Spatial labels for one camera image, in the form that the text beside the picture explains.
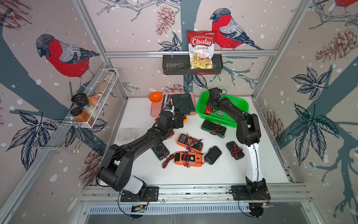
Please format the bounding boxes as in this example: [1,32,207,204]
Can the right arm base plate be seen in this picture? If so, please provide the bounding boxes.
[229,185,271,201]

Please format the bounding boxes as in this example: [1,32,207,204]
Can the clear plastic cup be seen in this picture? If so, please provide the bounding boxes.
[117,128,136,141]

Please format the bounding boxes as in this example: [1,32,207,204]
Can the orange bowl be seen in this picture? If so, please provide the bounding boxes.
[149,91,163,103]

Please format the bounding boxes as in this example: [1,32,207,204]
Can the dark green cloth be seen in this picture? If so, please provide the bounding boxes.
[169,92,195,115]

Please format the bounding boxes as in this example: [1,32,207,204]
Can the black-lid spice jar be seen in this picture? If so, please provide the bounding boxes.
[71,93,89,107]

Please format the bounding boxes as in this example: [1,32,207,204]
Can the black wall basket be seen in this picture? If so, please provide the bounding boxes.
[162,55,223,75]

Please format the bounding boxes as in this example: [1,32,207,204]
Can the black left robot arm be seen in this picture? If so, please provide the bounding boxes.
[96,106,186,199]

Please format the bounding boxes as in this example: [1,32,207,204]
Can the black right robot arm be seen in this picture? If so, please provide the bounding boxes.
[206,87,266,196]

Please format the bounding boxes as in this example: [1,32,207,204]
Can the red clamp multimeter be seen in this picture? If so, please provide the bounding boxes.
[204,106,213,115]

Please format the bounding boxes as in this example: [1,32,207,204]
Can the white wire spice rack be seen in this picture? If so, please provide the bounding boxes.
[63,68,118,128]

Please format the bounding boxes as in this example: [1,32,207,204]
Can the black multimeter red leads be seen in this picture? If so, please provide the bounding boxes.
[226,141,245,160]

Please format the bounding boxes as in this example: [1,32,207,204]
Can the orange clamp multimeter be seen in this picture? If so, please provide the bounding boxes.
[162,151,204,169]

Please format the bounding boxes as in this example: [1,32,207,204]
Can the amber spice jar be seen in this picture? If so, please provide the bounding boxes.
[70,107,94,125]

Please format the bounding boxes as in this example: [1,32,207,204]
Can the green plastic basket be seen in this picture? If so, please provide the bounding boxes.
[195,90,249,128]

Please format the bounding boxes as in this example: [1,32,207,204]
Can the chuba cassava chips bag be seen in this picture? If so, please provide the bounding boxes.
[187,30,215,69]

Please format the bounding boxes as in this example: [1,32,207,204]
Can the pink cutting board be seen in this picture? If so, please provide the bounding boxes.
[150,92,196,117]

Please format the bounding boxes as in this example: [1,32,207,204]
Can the green-edged black multimeter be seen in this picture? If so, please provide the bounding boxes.
[151,142,170,161]

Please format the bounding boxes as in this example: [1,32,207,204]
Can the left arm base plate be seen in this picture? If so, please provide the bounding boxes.
[120,186,159,202]

